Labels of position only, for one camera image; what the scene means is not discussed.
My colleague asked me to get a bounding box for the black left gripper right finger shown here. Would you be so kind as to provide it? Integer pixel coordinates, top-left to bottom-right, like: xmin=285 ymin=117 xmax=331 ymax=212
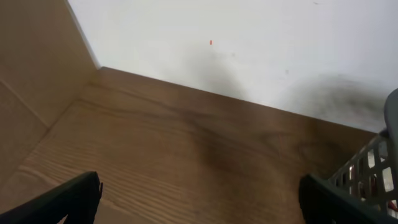
xmin=298 ymin=174 xmax=397 ymax=224

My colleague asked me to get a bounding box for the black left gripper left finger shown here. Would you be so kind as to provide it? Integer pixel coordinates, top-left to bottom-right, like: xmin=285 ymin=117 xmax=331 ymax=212
xmin=1 ymin=171 xmax=103 ymax=224

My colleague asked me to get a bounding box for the grey plastic basket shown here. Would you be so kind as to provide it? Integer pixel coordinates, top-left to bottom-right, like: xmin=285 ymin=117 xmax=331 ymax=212
xmin=328 ymin=88 xmax=398 ymax=218

